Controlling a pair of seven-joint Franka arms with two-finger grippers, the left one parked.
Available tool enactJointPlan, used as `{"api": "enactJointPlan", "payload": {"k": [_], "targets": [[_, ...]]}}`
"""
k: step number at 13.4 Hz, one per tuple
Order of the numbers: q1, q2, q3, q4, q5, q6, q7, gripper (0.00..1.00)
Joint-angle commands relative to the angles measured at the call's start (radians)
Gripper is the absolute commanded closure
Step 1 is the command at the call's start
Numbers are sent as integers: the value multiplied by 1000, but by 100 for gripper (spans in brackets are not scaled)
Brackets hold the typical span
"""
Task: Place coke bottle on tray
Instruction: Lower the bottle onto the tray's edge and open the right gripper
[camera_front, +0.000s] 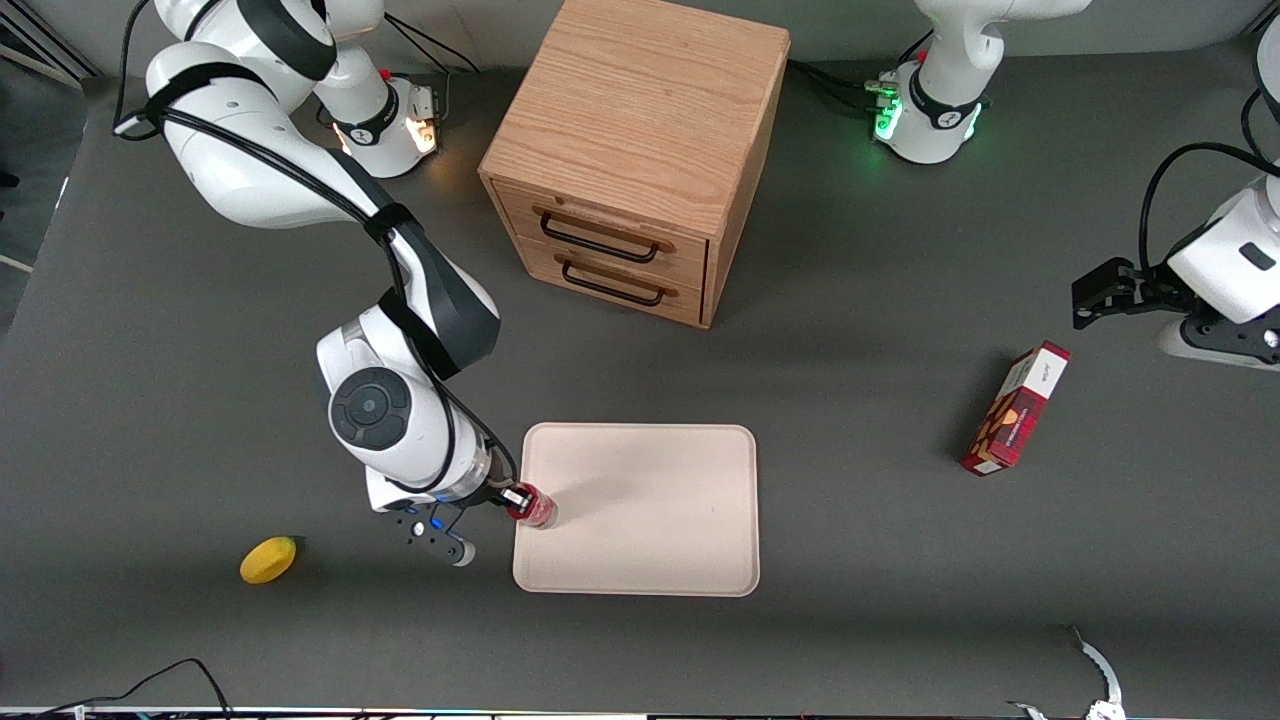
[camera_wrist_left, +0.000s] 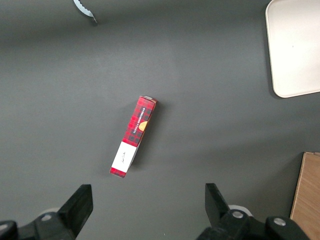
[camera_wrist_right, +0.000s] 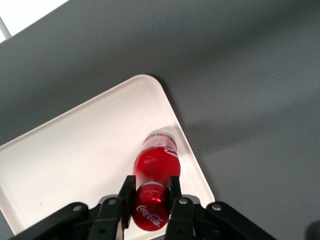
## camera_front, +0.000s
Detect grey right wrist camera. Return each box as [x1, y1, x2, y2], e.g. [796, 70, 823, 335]
[388, 502, 477, 569]

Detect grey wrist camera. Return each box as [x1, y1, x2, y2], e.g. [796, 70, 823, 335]
[1158, 312, 1280, 373]
[388, 502, 477, 569]

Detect red coke bottle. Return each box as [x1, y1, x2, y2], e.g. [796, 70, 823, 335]
[505, 484, 559, 530]

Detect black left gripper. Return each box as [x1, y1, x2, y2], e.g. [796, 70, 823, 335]
[1072, 257, 1193, 331]

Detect thin black cable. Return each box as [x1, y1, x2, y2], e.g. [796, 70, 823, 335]
[30, 658, 233, 719]

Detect aluminium frame rail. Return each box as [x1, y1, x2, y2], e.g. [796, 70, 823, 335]
[0, 15, 103, 81]

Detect black left arm base cables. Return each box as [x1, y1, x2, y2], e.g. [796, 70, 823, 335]
[788, 30, 936, 113]

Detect silver metal clamp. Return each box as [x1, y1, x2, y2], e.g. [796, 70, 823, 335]
[1005, 625, 1127, 720]

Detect wooden drawer with black handle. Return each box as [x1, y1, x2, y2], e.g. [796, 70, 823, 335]
[492, 180, 712, 292]
[514, 236, 707, 327]

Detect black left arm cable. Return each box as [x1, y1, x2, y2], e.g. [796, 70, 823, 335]
[1139, 88, 1280, 273]

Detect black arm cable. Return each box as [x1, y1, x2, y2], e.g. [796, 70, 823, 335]
[1139, 88, 1280, 273]
[113, 0, 519, 491]

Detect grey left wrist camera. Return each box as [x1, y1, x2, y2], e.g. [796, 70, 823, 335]
[1158, 312, 1280, 373]

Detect black arm base cables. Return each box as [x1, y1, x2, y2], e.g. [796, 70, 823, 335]
[788, 30, 936, 113]
[382, 14, 481, 126]

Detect beige rectangular tray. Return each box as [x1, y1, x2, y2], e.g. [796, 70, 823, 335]
[512, 422, 761, 598]

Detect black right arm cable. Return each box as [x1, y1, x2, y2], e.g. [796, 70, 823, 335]
[113, 0, 519, 491]

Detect wooden drawer cabinet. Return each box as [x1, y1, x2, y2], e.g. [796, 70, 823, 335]
[478, 0, 792, 330]

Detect yellow mango fruit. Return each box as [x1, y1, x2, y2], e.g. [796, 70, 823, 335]
[239, 536, 298, 586]

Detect black right arm base cables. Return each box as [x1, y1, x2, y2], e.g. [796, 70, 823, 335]
[382, 14, 481, 126]

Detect red cookie box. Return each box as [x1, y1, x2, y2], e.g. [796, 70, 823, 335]
[960, 341, 1072, 477]

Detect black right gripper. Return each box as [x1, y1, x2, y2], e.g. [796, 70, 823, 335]
[455, 468, 537, 511]

